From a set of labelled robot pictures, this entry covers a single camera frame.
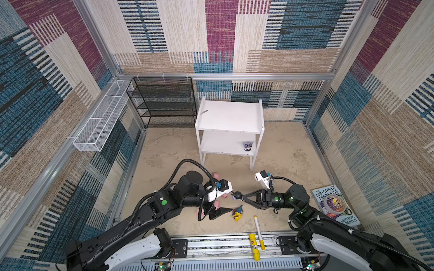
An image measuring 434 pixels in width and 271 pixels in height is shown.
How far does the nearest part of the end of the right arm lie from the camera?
631 mm

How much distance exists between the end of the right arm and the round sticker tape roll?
1.13ft

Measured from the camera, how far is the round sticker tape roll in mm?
824
